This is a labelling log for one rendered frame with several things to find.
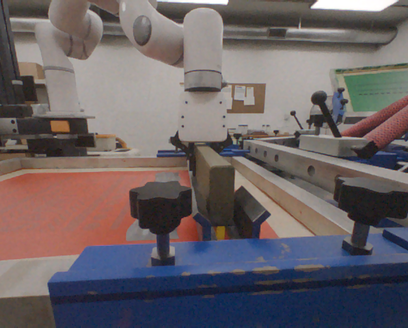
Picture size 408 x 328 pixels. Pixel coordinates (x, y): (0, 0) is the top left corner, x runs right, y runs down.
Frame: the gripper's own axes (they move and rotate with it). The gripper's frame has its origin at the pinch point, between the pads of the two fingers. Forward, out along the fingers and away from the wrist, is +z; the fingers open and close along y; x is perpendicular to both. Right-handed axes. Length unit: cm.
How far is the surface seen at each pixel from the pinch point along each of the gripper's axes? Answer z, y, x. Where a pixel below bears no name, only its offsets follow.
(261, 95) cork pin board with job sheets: -68, -170, -379
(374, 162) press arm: -0.6, -37.5, 2.9
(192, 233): 6.1, 3.1, 16.7
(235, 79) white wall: -100, -111, -380
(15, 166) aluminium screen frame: 4, 58, -23
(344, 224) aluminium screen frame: 2.6, -14.4, 21.7
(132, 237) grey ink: 5.9, 11.3, 17.3
